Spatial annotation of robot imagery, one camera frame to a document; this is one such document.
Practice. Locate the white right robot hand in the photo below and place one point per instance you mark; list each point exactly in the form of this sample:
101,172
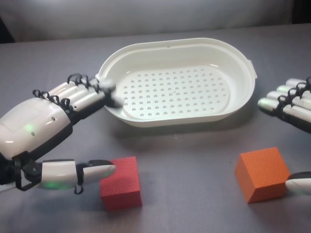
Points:
298,111

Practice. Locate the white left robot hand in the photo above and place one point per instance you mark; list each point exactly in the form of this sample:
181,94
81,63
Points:
36,121

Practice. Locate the orange foam cube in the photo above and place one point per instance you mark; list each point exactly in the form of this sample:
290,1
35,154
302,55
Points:
260,167

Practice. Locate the red foam cube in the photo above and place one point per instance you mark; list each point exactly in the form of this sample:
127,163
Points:
121,189

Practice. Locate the white perforated drain tray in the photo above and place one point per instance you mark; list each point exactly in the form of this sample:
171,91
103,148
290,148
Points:
175,94

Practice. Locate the white oval plastic basin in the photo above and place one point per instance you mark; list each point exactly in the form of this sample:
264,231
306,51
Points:
184,52

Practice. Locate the grey table cloth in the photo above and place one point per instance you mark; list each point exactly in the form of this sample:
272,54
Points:
182,174

